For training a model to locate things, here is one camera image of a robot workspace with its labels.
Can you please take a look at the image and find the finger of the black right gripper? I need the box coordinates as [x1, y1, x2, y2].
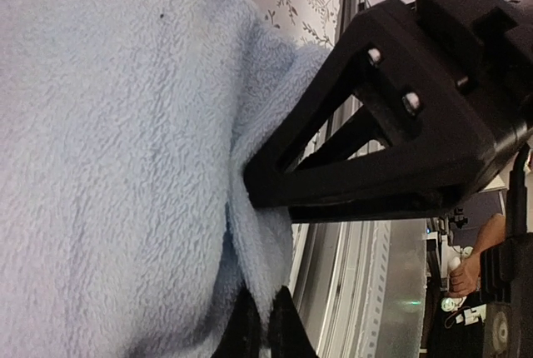
[289, 195, 458, 223]
[244, 0, 482, 209]

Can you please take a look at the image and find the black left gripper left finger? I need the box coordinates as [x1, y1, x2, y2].
[214, 291, 270, 358]

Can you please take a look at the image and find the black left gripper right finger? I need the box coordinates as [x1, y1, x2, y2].
[268, 286, 318, 358]

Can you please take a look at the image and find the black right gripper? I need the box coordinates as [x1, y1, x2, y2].
[401, 0, 533, 192]

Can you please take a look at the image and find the light blue towel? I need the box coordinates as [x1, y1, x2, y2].
[1, 0, 329, 357]

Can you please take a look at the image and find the person's bare forearm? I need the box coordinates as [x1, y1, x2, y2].
[448, 214, 506, 298]

